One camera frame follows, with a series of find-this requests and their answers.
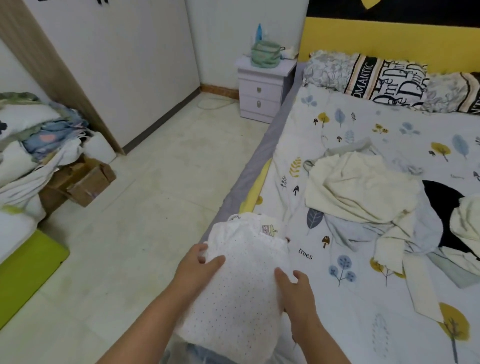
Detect person's left hand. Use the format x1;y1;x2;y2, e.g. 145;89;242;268
172;242;226;301

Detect person's right hand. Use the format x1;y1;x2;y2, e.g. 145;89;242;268
273;267;320;342

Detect cartoon print pyjama trousers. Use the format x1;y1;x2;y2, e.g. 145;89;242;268
228;212;290;241

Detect light blue denim jeans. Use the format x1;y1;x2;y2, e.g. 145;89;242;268
166;336;234;364

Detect sage green zip jacket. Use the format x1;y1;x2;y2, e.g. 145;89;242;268
322;137;480;290

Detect black garment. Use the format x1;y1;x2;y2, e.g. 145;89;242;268
421;180;480;260

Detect bed with leaf print bedding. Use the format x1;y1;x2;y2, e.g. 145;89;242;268
161;63;480;364

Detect person's left forearm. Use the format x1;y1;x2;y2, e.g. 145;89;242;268
97;285;196;364

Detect person's right forearm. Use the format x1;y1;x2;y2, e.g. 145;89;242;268
291;318;350;364

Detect brown cardboard box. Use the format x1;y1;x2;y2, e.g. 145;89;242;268
39;156;117;215

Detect white plastic bag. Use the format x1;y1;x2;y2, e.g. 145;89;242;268
81;131;119;165

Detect white nightstand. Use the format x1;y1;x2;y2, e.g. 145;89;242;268
236;56;299;125

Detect pile of mixed fabrics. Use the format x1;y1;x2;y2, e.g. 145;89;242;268
0;91;90;226

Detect white wardrobe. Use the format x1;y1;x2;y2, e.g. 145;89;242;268
0;0;202;155

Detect black yellow headboard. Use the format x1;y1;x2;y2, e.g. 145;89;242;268
298;0;480;75

